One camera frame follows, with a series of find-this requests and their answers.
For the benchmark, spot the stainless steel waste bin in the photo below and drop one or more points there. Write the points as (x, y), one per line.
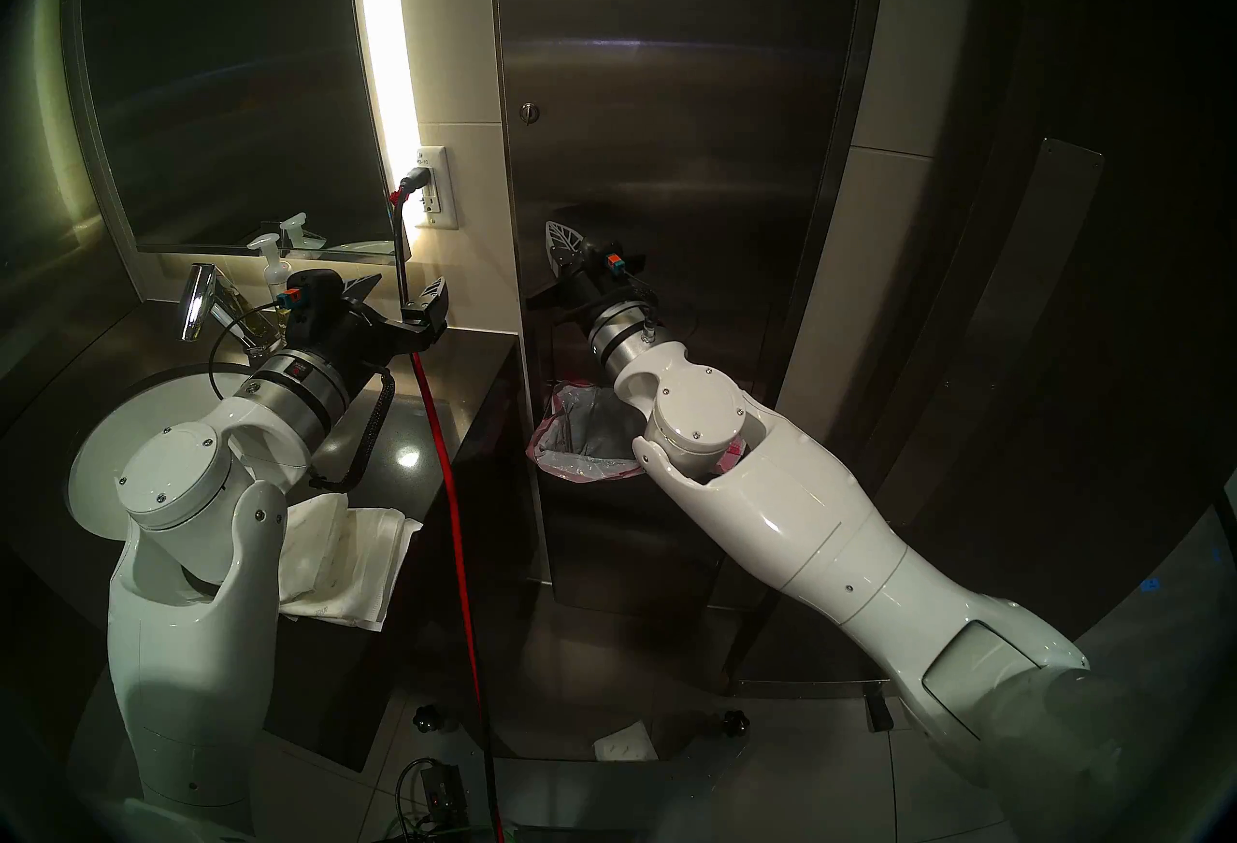
(618, 542)

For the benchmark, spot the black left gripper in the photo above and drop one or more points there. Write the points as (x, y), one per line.
(387, 337)

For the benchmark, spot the dark vanity counter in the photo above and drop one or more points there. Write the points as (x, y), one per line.
(474, 387)

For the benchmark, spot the white paper scrap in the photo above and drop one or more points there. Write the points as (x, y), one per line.
(626, 742)

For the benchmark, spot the clear soap pump bottle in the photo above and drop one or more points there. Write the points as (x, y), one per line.
(271, 271)

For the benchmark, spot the wall mirror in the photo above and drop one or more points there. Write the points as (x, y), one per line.
(232, 78)

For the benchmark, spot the white sink basin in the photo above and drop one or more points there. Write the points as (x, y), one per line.
(106, 464)

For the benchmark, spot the folded white towel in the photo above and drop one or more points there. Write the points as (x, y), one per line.
(358, 561)

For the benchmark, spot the clear pink-rimmed trash liner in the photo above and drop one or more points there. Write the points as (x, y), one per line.
(580, 464)

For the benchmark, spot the black power box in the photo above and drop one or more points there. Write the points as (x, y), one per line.
(443, 793)

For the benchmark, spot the vertical light strip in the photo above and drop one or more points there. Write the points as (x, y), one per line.
(382, 29)

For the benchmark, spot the dark stall door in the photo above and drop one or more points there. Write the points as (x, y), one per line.
(1111, 368)

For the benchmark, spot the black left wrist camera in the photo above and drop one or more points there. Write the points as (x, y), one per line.
(314, 310)

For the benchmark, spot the black door stop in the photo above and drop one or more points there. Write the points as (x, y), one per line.
(877, 711)

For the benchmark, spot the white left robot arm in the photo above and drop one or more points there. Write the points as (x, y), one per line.
(193, 657)

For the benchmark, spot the stainless steel dispenser cabinet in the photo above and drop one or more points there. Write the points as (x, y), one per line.
(495, 271)

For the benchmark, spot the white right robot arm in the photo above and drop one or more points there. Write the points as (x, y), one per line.
(821, 522)

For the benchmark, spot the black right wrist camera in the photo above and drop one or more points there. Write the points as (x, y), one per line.
(604, 263)

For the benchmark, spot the white wall outlet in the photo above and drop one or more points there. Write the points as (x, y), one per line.
(442, 199)

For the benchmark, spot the stainless steel dispenser door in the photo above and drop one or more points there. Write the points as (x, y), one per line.
(696, 78)

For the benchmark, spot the chrome faucet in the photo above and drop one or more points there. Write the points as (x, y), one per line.
(198, 300)

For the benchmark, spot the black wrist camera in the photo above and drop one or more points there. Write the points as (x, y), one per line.
(604, 263)
(314, 310)

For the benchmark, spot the black star knob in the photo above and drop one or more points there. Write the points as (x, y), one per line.
(736, 723)
(426, 718)

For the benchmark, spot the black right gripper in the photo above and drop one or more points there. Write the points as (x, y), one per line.
(582, 292)

